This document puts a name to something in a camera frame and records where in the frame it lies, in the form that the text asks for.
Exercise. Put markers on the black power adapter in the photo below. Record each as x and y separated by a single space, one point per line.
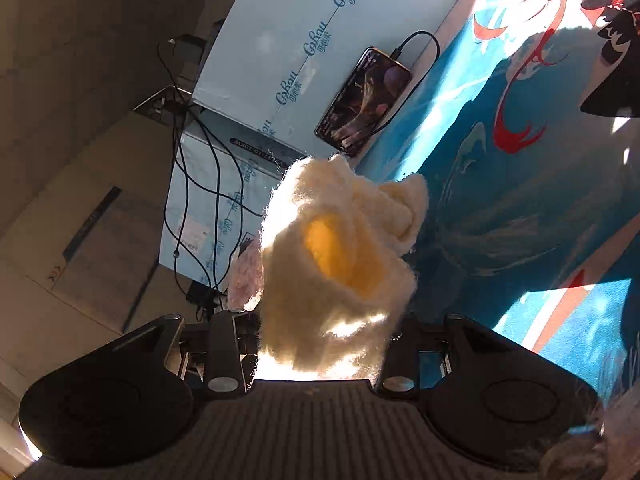
187 47

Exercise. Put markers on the black smartphone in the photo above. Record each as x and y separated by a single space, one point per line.
365 97

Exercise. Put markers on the light blue box white label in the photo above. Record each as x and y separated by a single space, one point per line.
210 200

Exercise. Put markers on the light blue cardboard box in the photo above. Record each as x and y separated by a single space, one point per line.
310 35

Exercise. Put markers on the pink knitted garment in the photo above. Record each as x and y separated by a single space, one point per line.
245 280

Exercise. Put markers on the black rectangular device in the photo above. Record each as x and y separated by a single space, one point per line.
202 295

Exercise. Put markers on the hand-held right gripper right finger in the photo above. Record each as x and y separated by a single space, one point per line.
400 355

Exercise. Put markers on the grey fluffy cloth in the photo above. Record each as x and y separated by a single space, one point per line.
575 440

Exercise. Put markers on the cream fluffy garment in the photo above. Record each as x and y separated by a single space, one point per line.
320 310

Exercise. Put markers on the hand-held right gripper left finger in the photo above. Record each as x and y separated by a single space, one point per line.
225 350

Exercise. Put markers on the blue printed mat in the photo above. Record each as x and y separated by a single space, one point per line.
500 185

